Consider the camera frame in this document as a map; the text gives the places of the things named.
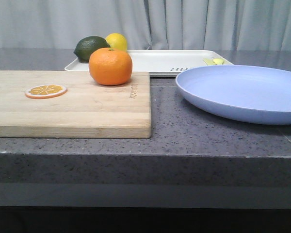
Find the yellow-green utensil on tray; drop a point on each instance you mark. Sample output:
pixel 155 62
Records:
pixel 216 61

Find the wooden cutting board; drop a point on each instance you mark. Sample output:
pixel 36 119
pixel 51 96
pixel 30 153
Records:
pixel 86 110

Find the light blue plate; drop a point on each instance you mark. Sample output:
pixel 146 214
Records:
pixel 250 94

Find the orange mandarin fruit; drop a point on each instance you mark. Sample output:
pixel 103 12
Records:
pixel 110 66

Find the yellow lemon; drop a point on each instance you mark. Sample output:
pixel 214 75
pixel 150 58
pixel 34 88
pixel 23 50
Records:
pixel 118 41

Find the white rectangular tray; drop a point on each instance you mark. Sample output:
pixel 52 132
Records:
pixel 169 63

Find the grey curtain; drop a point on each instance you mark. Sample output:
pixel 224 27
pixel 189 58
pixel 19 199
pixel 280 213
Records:
pixel 148 24

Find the orange slice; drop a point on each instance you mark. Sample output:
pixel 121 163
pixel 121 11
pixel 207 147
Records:
pixel 45 91

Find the green lime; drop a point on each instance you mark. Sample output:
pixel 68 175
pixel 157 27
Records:
pixel 87 46

